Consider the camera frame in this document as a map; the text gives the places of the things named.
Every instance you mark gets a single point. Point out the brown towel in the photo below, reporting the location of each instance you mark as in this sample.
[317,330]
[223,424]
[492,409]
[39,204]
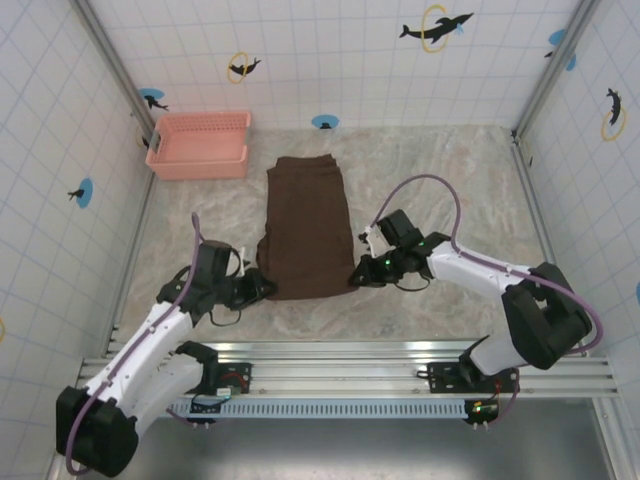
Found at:
[307,230]

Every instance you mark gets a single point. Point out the pink plastic basket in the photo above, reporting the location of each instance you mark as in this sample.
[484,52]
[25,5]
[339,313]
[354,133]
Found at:
[197,150]

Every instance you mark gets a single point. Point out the left controller board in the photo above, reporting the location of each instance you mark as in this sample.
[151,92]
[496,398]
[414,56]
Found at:
[210,404]

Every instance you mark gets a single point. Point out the controller board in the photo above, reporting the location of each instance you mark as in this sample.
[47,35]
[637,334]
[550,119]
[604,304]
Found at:
[210,404]
[482,409]

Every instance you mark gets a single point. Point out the blue circle dolphin sticker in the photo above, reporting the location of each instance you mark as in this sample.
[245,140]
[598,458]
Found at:
[325,121]
[85,192]
[150,97]
[556,37]

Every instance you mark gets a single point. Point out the right controller board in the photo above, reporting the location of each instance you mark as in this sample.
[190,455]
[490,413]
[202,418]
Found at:
[482,409]

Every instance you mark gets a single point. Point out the grey metal panel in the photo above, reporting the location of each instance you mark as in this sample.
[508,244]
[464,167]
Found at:
[350,450]

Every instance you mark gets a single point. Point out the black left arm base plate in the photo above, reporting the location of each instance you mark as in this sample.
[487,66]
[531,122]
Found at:
[235,377]

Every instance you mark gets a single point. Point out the aluminium front rail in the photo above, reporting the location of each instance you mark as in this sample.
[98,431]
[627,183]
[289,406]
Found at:
[340,370]

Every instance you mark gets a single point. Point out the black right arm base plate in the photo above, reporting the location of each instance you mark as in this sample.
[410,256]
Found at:
[442,377]

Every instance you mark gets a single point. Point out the aluminium right side rail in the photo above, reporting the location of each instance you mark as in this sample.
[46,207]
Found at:
[547,240]

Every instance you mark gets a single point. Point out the aluminium left corner post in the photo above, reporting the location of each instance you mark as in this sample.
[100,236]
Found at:
[117,70]

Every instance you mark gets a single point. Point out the aluminium corner post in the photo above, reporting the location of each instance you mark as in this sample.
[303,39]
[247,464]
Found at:
[555,70]
[117,70]

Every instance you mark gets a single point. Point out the aluminium right corner post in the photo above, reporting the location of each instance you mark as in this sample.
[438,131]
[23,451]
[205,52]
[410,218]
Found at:
[555,70]

